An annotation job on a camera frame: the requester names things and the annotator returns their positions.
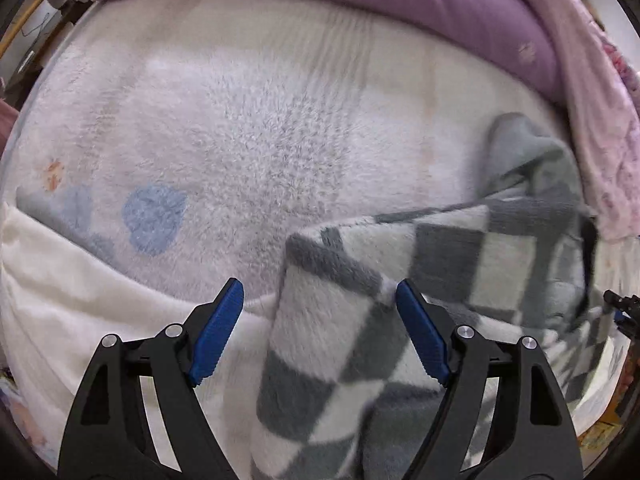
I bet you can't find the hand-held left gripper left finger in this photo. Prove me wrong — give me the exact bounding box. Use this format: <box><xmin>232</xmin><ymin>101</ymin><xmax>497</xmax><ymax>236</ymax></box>
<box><xmin>57</xmin><ymin>277</ymin><xmax>245</xmax><ymax>480</ymax></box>

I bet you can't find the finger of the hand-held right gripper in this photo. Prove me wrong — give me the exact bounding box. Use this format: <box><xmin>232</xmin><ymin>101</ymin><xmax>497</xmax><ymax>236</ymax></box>
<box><xmin>602</xmin><ymin>289</ymin><xmax>640</xmax><ymax>336</ymax></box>

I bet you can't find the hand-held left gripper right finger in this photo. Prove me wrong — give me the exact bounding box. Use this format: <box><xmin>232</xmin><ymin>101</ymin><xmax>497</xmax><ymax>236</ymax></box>
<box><xmin>395</xmin><ymin>279</ymin><xmax>585</xmax><ymax>480</ymax></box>

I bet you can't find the grey white checkered fleece garment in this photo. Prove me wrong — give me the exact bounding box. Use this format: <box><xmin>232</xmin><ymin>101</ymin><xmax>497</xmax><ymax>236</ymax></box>
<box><xmin>249</xmin><ymin>113</ymin><xmax>613</xmax><ymax>480</ymax></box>

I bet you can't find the cream fleece blanket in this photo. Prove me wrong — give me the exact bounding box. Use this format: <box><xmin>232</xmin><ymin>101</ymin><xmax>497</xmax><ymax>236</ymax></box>
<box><xmin>0</xmin><ymin>202</ymin><xmax>281</xmax><ymax>480</ymax></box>

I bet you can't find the pink floral blanket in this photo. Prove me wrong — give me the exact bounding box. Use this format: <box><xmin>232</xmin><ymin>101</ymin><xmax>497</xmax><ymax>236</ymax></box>
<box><xmin>500</xmin><ymin>0</ymin><xmax>640</xmax><ymax>242</ymax></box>

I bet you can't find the white fluffy bed blanket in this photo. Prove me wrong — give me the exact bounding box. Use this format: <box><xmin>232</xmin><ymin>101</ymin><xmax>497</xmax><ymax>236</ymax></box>
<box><xmin>0</xmin><ymin>0</ymin><xmax>596</xmax><ymax>321</ymax></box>

